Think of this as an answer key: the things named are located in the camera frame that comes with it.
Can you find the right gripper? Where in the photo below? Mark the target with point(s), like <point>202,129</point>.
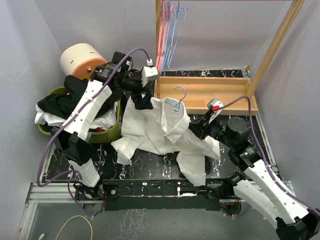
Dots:
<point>202,125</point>

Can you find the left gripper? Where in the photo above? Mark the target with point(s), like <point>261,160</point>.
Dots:
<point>145,102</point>

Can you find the blue wire hanger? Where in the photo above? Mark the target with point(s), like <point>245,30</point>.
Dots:
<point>177,106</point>

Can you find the white shirt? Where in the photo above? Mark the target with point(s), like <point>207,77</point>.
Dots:
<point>162,130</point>

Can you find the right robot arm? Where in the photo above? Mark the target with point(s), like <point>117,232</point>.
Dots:
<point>256,183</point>

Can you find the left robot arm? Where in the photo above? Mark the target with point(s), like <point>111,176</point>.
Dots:
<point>71,138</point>

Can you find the wooden clothes rack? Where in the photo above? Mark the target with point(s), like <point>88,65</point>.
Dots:
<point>202,89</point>

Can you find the white clothes in basket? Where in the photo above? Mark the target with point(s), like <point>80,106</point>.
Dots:
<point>105,122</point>

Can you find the green laundry basket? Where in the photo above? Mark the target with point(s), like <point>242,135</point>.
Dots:
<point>96,137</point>

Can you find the white cylindrical bin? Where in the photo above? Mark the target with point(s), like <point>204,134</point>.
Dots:
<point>80,60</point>

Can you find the black garment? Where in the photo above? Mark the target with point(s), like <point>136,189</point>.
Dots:
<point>63,105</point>

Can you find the blue hangers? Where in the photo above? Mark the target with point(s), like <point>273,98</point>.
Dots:
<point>175,28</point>

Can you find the pink hangers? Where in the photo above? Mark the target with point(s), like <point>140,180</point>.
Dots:
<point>164,12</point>

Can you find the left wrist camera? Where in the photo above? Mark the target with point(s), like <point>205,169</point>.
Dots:
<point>149,73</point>

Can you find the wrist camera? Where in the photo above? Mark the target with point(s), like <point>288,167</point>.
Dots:
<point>214,108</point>
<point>149,73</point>

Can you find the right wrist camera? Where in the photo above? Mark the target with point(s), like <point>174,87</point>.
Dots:
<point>214,108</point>

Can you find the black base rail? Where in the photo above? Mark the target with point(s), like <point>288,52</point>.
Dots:
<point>115,195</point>

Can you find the aluminium frame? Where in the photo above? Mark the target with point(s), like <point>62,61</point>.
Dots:
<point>55,193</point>

